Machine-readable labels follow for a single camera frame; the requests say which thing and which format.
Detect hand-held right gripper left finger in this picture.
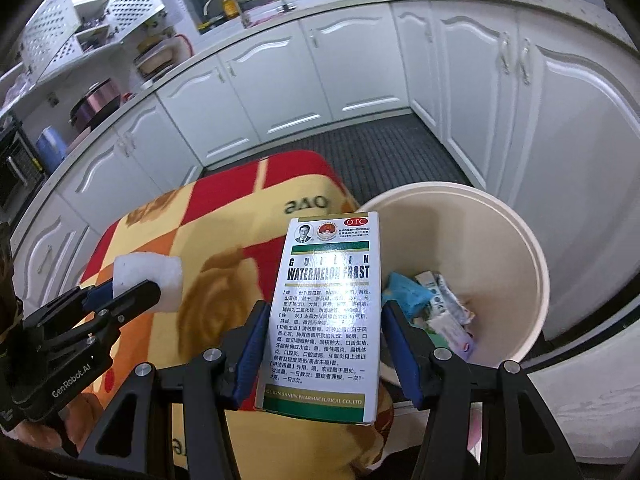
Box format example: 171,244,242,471
90,299,272,480

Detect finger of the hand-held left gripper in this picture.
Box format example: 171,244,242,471
37,280,162,358
22,279,118,333

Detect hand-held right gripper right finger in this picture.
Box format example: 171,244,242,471
381,300,583,480

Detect white packet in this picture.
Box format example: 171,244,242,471
415,270,476,326

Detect white green medicine box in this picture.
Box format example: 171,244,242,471
254,212,382,426

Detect cream plastic bin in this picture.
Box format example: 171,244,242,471
356,183,550,401

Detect printed rose blanket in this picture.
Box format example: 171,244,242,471
80,150,401,480

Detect black microwave oven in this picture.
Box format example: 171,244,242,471
0,127,48,211

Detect blue plastic container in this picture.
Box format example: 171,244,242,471
36,126,68,171

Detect pink metallic pot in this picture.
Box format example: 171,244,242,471
70,79,126,131

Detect beige kitchen appliance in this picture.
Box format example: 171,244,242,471
135,35,183,78

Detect white kitchen cabinets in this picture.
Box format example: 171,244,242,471
10,0,640,356

